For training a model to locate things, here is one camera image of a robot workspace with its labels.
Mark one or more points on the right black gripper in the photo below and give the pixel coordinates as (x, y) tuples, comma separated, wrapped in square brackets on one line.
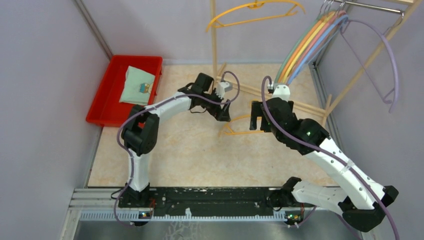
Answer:
[(256, 111)]

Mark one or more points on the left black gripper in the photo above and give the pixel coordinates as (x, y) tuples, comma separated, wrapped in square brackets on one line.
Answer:
[(222, 114)]

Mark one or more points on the peach orange hanger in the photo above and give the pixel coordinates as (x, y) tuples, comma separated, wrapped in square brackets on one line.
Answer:
[(299, 43)]

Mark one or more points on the yellow-orange plastic hook hanger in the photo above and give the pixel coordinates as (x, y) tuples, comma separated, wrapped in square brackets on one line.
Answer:
[(255, 11)]

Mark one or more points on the light yellow hanger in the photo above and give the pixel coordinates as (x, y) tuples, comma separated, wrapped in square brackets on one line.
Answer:
[(304, 43)]

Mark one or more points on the purple hanger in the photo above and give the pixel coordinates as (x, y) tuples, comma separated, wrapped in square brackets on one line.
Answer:
[(392, 97)]

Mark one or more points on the blue hanger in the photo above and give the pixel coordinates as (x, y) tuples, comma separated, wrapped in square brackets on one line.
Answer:
[(328, 25)]

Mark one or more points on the pink hanger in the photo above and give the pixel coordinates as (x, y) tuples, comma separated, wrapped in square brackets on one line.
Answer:
[(297, 46)]

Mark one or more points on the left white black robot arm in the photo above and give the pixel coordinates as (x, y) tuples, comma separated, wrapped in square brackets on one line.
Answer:
[(140, 132)]

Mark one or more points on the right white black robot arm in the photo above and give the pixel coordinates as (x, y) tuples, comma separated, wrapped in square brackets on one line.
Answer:
[(344, 179)]

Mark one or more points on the orange plastic hanger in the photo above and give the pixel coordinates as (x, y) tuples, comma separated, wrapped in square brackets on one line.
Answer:
[(227, 129)]

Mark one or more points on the light green cartoon cloth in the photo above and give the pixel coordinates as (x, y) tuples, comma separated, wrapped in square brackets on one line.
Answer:
[(138, 86)]

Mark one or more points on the red plastic bin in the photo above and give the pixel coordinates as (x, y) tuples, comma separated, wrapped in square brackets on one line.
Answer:
[(105, 109)]

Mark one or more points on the metal rack rod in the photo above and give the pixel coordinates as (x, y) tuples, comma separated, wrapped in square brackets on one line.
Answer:
[(370, 6)]

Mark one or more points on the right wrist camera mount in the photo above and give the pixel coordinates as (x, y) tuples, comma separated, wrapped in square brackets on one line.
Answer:
[(279, 90)]

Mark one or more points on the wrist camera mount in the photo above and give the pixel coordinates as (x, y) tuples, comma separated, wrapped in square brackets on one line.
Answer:
[(279, 90), (221, 88)]

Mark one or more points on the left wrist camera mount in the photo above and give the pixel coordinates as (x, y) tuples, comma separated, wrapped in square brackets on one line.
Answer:
[(221, 88)]

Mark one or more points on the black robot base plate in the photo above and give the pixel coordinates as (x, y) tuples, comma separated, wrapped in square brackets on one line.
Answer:
[(209, 201)]

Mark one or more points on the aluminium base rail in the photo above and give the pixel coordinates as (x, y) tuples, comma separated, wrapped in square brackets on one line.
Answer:
[(102, 203)]

